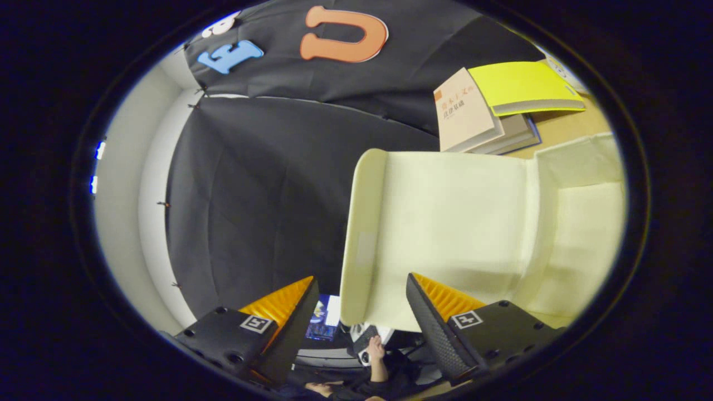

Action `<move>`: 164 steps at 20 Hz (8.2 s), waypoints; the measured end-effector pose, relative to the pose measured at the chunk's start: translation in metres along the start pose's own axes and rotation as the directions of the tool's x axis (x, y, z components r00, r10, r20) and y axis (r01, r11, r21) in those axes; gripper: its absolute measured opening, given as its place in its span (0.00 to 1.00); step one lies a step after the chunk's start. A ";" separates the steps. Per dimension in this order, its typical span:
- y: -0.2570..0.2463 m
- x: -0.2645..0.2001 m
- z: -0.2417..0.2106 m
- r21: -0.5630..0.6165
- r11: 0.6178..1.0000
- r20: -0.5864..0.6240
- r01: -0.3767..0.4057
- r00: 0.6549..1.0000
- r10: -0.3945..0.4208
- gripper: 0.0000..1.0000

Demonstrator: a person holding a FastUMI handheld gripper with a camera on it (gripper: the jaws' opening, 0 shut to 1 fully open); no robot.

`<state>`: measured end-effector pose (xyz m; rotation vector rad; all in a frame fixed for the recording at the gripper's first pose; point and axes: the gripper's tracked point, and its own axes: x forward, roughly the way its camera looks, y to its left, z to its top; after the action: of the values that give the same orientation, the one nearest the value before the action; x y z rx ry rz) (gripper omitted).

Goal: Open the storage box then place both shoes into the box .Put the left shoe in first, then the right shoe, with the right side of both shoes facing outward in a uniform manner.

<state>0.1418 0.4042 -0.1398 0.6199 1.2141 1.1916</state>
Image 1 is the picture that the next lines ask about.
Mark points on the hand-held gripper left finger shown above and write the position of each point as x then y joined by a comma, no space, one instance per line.
292,334

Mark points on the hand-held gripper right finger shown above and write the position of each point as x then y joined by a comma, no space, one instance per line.
434,328

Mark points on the cream fabric storage box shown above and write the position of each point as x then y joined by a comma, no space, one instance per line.
457,223

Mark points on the computer monitor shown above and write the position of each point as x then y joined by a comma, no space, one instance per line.
320,323

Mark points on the black backdrop cloth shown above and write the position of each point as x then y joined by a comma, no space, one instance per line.
267,184

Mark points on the grey book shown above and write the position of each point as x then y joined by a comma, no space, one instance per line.
518,136

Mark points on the beige book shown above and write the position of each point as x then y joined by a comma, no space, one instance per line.
462,111

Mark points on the yellow book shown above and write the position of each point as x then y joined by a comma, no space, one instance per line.
523,83

